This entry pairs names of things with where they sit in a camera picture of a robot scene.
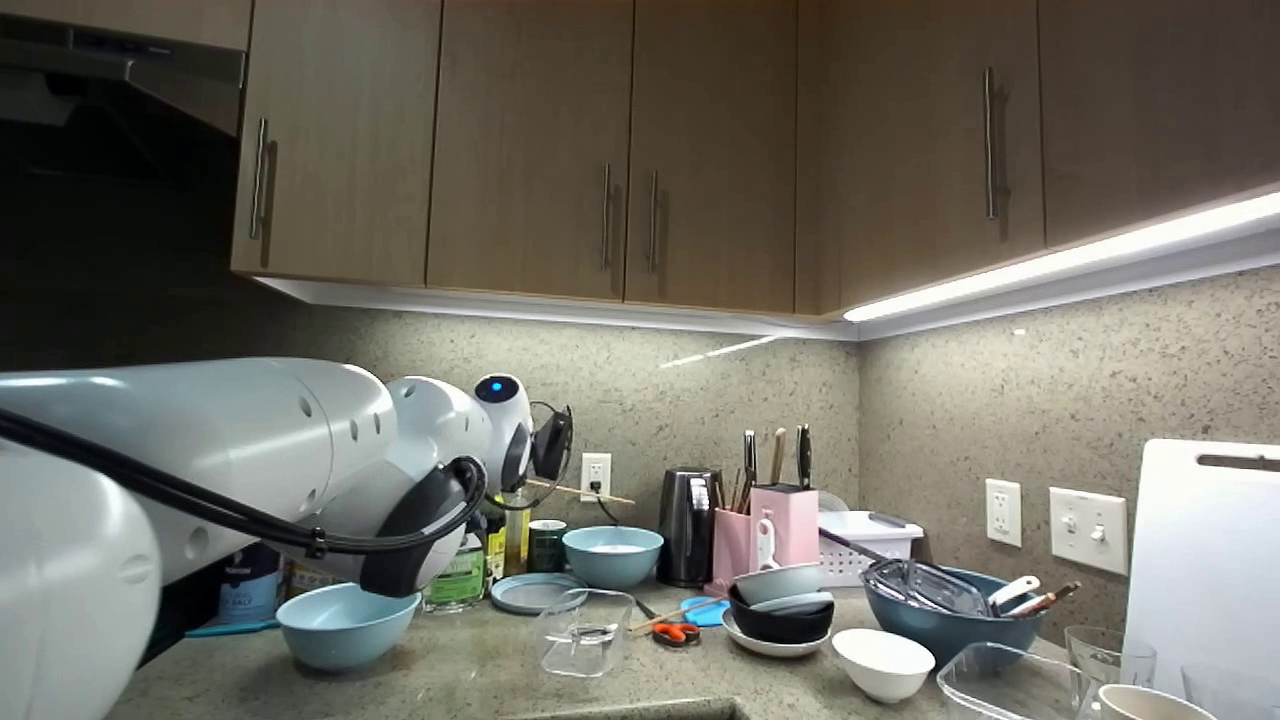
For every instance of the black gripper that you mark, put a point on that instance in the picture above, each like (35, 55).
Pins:
(555, 447)

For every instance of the white mug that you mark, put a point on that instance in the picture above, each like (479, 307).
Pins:
(1133, 701)

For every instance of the light blue plate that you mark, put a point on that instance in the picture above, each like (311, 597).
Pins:
(538, 595)

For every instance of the dark blue bowl with utensils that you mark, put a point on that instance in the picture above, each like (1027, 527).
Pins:
(944, 627)

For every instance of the black electric kettle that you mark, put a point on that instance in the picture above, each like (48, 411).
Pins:
(688, 527)

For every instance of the pink knife block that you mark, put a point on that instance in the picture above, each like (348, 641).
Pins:
(784, 527)

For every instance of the stacked blue grey bowls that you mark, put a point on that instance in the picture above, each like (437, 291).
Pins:
(783, 604)

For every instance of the light blue bowl with white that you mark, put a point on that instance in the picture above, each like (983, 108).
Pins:
(612, 554)

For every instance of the white cutting board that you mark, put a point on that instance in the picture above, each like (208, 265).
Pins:
(1204, 574)

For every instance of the light blue front bowl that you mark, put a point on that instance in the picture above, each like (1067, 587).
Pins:
(342, 627)

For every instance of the small white bowl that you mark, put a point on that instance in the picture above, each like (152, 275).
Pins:
(880, 660)

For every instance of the white wall outlet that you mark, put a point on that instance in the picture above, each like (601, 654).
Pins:
(594, 477)

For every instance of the clear plastic cup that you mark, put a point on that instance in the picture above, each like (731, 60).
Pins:
(996, 680)

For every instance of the white light switch plate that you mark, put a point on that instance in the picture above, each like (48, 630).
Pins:
(1091, 528)

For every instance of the clear glass container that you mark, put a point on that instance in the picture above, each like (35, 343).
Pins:
(586, 632)

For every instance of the small blue lid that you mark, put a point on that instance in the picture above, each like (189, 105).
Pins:
(700, 608)

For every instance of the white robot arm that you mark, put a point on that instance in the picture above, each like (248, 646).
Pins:
(121, 492)

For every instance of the pink utensil holder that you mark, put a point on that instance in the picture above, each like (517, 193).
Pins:
(740, 546)

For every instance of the under cabinet light strip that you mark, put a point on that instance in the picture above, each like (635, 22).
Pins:
(1235, 235)

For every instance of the white small outlet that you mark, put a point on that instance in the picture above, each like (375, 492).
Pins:
(1003, 497)

